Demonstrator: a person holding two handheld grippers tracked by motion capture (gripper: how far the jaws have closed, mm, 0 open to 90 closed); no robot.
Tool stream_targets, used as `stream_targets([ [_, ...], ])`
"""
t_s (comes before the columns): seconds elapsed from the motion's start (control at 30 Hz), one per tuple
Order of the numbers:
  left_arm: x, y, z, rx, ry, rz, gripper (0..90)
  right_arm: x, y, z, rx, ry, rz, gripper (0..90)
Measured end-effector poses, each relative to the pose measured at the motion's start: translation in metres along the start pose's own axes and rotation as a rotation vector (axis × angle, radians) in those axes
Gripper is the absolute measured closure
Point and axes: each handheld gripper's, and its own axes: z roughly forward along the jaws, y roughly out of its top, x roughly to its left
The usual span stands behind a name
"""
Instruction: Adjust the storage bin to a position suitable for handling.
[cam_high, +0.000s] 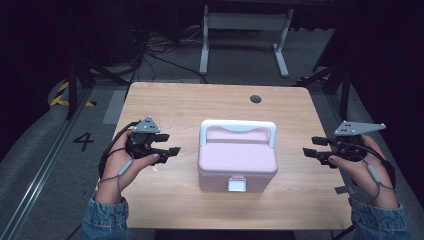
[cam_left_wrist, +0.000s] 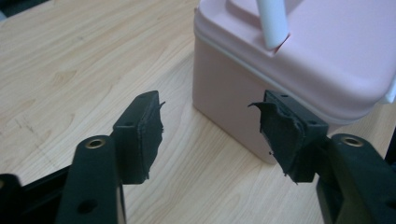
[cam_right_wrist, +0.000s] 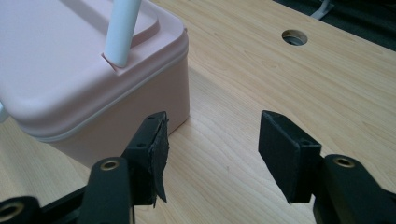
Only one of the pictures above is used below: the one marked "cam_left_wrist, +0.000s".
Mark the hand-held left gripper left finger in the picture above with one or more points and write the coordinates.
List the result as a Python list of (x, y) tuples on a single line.
[(130, 146)]

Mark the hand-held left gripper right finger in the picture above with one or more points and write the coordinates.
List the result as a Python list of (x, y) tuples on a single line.
[(314, 149)]

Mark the pink plastic storage box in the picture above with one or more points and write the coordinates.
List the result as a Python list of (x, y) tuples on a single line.
[(327, 59)]

